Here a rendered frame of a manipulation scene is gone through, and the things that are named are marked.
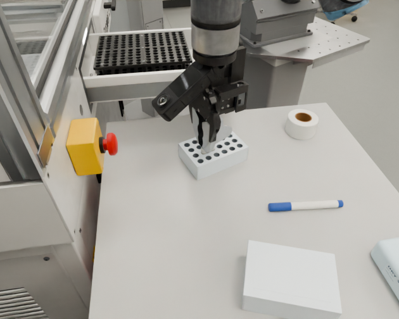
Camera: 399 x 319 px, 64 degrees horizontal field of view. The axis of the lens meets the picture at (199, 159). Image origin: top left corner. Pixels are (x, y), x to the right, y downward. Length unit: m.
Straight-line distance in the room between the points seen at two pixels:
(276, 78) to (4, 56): 1.01
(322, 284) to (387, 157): 1.66
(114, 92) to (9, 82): 0.38
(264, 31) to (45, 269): 0.96
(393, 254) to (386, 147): 1.64
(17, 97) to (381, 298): 0.56
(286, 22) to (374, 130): 1.24
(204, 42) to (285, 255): 0.34
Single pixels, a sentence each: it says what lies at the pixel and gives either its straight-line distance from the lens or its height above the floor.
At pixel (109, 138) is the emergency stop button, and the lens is 0.56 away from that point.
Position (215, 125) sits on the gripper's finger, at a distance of 0.56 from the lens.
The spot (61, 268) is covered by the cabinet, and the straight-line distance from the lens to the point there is 0.64.
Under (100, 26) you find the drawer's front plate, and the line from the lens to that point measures 1.01.
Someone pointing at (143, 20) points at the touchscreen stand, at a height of 0.64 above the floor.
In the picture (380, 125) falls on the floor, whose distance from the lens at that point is 2.35.
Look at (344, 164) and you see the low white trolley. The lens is 0.75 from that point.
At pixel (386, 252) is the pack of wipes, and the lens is 0.58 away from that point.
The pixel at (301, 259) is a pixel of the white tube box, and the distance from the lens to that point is 0.51.
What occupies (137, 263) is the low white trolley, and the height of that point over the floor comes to 0.76.
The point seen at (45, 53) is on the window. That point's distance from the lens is 0.59.
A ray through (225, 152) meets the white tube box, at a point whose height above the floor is 0.79.
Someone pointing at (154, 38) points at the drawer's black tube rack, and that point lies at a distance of 0.90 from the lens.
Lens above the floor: 1.24
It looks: 43 degrees down
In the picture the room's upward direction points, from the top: straight up
